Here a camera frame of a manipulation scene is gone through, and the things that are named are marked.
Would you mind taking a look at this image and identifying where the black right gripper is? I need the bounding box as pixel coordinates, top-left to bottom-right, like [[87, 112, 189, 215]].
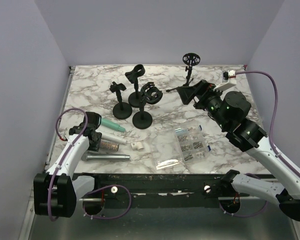
[[177, 78, 229, 130]]

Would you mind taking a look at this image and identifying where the glitter microphone silver head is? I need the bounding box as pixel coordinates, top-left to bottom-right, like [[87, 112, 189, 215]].
[[99, 140, 120, 152]]

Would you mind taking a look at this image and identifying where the mint green microphone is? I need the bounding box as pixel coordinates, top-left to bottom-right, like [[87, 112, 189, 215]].
[[100, 118, 126, 133]]

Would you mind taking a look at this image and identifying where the silver grey microphone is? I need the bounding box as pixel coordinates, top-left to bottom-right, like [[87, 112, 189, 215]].
[[81, 153, 130, 162]]

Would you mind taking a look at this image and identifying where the white microphone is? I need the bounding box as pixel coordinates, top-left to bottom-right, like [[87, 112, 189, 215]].
[[101, 132, 127, 145]]

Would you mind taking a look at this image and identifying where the black tripod microphone stand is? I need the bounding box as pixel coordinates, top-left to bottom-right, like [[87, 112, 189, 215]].
[[165, 52, 201, 93]]

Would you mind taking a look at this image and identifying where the round base shock mount stand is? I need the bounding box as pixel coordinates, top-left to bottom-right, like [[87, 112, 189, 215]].
[[131, 81, 163, 130]]

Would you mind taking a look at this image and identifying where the round base clip stand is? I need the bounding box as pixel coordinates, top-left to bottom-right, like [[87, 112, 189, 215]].
[[109, 81, 132, 120], [124, 64, 146, 108]]

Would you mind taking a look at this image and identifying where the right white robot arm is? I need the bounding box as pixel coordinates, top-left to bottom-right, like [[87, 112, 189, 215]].
[[176, 80, 300, 222]]

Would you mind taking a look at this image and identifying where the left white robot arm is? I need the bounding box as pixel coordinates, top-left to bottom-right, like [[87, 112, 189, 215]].
[[33, 112, 102, 222]]

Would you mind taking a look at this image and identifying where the small white plastic block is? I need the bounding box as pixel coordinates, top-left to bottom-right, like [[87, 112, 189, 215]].
[[130, 141, 144, 151]]

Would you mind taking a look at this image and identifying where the clear plastic screw box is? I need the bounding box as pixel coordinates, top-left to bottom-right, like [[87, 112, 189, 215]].
[[150, 121, 211, 169]]

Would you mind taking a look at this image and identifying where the clear plastic bag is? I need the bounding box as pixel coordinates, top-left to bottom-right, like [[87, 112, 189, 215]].
[[155, 159, 180, 170]]

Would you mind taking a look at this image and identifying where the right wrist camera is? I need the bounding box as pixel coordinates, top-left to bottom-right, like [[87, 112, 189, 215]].
[[213, 70, 237, 92]]

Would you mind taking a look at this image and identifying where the black mounting rail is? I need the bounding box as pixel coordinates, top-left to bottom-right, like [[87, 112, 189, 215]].
[[80, 173, 238, 209]]

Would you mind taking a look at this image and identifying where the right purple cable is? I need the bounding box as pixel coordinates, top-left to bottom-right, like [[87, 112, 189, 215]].
[[218, 70, 300, 218]]

